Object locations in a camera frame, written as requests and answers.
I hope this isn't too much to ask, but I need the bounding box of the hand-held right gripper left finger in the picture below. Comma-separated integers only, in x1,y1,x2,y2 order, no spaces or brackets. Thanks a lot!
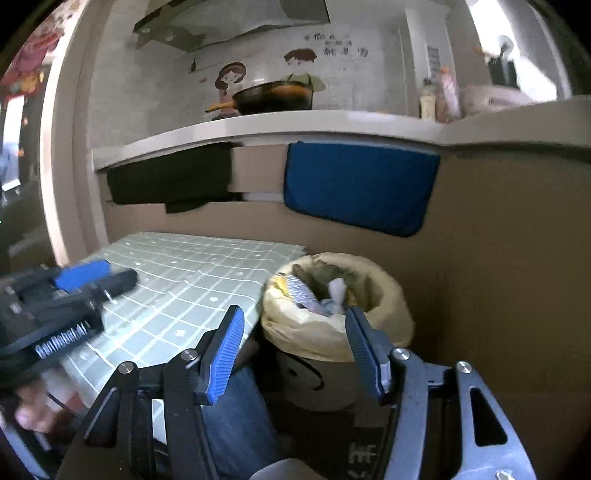
55,305,246,480

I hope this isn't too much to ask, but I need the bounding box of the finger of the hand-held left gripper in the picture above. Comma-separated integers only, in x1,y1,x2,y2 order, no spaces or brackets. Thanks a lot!
28,269,140,320
0,260,112,302

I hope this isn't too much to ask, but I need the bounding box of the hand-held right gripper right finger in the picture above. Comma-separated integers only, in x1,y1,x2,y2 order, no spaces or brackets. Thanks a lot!
344,307,539,480

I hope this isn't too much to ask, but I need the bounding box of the white trash bin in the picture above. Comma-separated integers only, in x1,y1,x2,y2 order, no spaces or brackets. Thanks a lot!
274,346,366,412

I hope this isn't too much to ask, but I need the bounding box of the yellow printed bin bag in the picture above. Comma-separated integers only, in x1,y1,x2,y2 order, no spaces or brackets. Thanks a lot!
261,252,415,364

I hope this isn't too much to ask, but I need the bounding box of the person's left hand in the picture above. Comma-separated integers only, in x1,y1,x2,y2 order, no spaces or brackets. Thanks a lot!
15,384,71,435

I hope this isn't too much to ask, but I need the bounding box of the person's leg in jeans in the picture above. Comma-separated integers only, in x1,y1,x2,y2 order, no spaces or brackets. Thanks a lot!
202,367,296,480

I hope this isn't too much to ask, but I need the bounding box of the dark floor mat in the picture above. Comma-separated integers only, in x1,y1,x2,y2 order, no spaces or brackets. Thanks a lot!
277,406,398,480

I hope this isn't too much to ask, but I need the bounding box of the black cloth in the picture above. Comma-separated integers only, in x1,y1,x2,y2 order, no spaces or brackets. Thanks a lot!
106,143,244,214

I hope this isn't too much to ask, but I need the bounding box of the brown cardboard panel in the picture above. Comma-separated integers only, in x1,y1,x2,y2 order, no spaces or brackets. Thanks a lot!
406,148,591,480
102,198,444,278

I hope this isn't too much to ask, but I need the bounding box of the blue cloth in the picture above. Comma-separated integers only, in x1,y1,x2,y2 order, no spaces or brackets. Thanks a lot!
283,141,441,238

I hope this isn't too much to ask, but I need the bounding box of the grey kitchen countertop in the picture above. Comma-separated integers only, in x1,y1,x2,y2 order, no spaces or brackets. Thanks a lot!
92,97,591,174

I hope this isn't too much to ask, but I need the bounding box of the red festive window sticker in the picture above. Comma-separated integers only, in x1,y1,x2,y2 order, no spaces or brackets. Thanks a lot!
0,9,65,100

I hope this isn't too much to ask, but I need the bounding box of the black wok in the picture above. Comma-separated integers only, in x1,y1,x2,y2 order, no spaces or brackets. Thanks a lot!
205,80,315,116

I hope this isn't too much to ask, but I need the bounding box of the clear bottle with dark cap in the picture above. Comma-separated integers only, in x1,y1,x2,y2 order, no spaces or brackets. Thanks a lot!
419,78,437,120

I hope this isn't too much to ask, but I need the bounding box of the pink bottle with orange cap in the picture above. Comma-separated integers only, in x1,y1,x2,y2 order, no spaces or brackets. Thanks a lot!
436,67,463,123

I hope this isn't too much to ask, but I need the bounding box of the range hood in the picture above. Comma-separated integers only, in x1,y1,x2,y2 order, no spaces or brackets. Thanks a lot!
133,0,331,51

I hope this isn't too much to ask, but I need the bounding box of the pink plastic basket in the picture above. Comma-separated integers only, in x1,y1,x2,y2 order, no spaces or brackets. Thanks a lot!
462,84,534,116

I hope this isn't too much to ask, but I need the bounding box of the black knife block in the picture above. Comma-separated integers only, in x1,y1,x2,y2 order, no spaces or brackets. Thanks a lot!
487,44,518,87

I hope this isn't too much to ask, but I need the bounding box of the cartoon couple wall sticker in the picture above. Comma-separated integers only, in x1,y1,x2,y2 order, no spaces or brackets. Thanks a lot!
187,32,370,108

